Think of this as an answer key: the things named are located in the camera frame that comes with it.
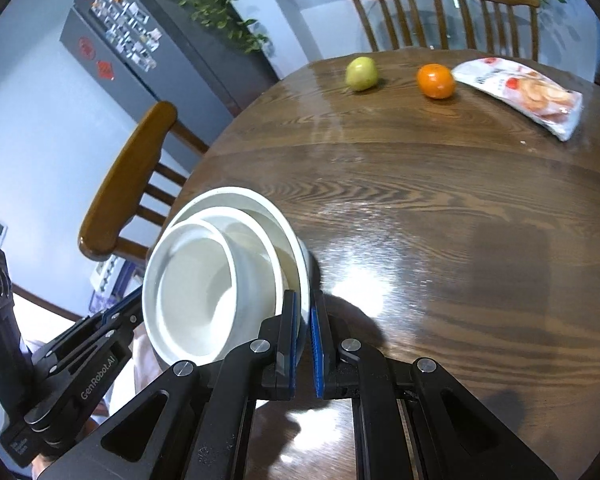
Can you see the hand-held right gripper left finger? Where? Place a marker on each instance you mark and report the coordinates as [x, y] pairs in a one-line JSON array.
[[292, 350]]

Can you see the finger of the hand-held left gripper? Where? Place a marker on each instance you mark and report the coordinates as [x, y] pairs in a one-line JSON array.
[[115, 335], [125, 305]]

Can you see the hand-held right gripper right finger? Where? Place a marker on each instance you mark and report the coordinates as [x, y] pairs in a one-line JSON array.
[[320, 355]]

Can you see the white ramekin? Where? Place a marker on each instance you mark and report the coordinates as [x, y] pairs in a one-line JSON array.
[[195, 300]]

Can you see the large grey bowl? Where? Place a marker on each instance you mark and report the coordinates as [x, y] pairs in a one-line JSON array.
[[292, 270]]

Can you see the white ribbed bowl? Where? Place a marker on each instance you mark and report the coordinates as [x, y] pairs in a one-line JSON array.
[[252, 245]]

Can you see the white cloth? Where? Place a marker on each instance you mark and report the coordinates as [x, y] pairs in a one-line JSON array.
[[140, 375]]

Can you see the red paper sticker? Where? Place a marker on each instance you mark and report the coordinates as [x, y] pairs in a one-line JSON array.
[[105, 70], [86, 48]]

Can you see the grey refrigerator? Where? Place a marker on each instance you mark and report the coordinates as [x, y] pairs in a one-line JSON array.
[[190, 60]]

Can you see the cluster of fridge photo magnets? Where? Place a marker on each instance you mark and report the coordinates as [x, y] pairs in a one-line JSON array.
[[125, 25]]

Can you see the green pear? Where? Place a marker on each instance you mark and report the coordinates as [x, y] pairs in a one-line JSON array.
[[361, 74]]

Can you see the orange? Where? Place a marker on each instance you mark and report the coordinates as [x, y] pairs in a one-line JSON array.
[[435, 81]]

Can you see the green trailing vine plant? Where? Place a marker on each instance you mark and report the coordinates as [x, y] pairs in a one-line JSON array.
[[215, 5]]

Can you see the white snack bag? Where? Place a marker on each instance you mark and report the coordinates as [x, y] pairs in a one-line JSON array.
[[530, 92]]

